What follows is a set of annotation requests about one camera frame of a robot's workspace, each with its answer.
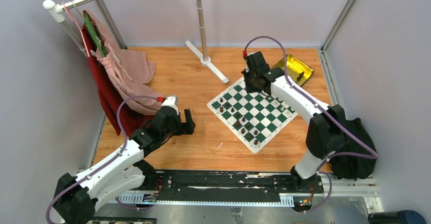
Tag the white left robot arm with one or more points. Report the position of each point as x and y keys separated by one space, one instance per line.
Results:
x=77 y=198

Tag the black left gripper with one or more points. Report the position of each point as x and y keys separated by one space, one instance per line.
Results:
x=186 y=127

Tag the black cloth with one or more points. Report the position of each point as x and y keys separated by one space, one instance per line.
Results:
x=347 y=166

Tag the red cloth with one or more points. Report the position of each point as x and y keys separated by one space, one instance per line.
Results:
x=110 y=100

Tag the green hanger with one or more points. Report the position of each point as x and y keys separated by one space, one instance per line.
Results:
x=94 y=33

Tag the white rack bar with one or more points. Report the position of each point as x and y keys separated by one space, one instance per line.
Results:
x=56 y=11

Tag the green white chess mat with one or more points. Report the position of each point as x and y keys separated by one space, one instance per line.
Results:
x=267 y=115

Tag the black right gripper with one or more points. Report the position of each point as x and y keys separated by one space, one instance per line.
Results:
x=249 y=88

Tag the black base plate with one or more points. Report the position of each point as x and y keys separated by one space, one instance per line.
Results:
x=226 y=186

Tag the white clothes rack stand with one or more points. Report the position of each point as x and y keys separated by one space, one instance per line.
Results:
x=202 y=54

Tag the pink cloth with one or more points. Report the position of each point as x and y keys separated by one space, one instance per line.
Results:
x=128 y=71

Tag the yellow tin box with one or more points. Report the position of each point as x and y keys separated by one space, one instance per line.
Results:
x=299 y=72

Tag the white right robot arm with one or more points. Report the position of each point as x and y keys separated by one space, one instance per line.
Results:
x=324 y=138

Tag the dark blue cylinder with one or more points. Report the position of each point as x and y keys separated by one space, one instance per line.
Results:
x=396 y=217

